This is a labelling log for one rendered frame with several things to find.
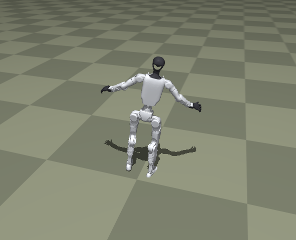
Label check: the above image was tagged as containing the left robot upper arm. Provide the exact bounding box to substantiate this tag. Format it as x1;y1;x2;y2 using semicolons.
120;73;145;91

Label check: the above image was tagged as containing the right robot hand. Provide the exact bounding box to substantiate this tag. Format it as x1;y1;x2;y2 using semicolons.
189;102;201;112

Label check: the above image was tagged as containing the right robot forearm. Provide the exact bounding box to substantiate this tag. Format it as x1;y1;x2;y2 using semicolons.
180;94;193;107

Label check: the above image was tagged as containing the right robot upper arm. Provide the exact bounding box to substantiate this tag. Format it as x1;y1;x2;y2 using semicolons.
165;79;182;102

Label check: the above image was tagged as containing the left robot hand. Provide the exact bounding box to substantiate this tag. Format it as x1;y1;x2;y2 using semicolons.
101;85;111;93

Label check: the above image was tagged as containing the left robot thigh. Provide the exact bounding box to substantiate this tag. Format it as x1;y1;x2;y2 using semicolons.
129;110;140;146

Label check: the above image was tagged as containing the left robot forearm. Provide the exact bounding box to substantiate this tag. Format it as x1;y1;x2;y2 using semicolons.
108;82;125;93

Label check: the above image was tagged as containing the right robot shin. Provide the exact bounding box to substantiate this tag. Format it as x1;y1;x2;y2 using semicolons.
148;145;158;173

